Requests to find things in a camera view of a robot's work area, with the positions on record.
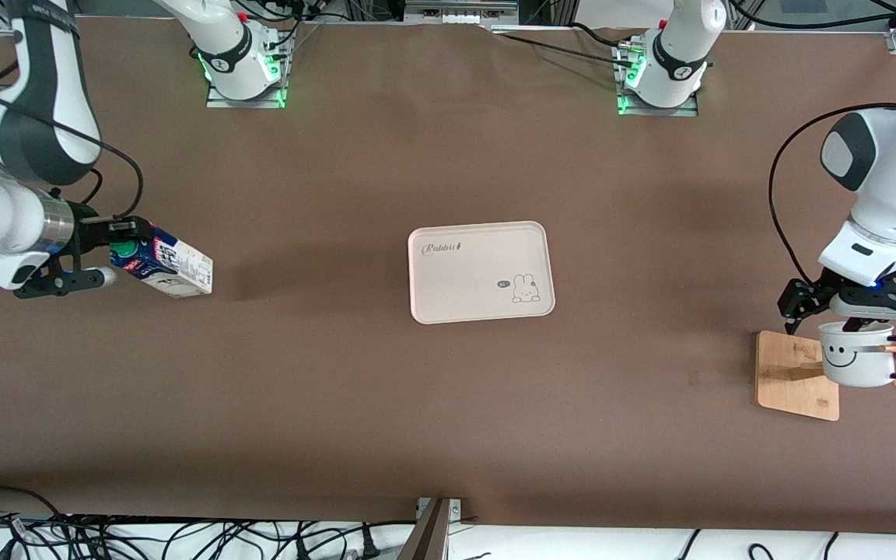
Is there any blue white milk carton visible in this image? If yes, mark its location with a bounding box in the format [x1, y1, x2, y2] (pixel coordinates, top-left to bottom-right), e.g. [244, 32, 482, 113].
[108, 222, 214, 299]

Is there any white smiley face cup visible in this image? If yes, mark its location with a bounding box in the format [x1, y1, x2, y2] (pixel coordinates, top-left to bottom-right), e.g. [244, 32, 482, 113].
[817, 320, 896, 388]

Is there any beige rabbit print tray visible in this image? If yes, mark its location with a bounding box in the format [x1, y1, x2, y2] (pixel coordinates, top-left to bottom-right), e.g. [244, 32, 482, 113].
[408, 221, 556, 325]

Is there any wooden mug stand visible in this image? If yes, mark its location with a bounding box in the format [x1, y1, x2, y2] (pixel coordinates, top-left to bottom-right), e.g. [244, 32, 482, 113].
[755, 327, 896, 422]

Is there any grey power strip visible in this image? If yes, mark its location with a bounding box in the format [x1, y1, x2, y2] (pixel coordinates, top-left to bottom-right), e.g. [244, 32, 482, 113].
[404, 0, 520, 26]

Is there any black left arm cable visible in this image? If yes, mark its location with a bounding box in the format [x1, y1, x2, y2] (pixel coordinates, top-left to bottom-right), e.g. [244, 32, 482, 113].
[768, 101, 896, 285]

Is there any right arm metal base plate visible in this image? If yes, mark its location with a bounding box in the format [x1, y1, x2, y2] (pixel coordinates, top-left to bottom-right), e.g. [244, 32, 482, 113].
[205, 47, 288, 109]

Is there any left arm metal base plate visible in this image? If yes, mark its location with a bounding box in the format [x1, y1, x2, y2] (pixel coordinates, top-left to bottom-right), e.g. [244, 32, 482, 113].
[614, 43, 700, 117]

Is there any metal post bracket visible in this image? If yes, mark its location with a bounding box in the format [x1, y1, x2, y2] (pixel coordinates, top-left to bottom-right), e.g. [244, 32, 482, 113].
[397, 498, 464, 560]

